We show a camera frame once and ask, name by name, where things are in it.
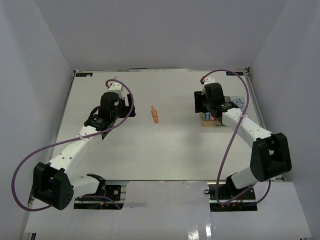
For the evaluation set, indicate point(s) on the blue-lidded cleaning gel jar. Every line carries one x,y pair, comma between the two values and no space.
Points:
240,102

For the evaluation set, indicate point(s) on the grey transparent tray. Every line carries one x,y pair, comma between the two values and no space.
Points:
218,123

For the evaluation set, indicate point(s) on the amber transparent tray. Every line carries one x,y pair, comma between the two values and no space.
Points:
207,123

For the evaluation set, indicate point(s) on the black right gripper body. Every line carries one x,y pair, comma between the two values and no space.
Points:
201,104

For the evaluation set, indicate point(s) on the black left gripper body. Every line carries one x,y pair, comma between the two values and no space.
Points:
124,111

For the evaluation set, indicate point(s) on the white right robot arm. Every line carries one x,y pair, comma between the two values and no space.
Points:
270,153

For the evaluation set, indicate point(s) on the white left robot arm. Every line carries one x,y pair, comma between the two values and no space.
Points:
53,182

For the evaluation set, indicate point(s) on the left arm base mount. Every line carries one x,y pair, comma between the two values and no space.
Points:
110,197

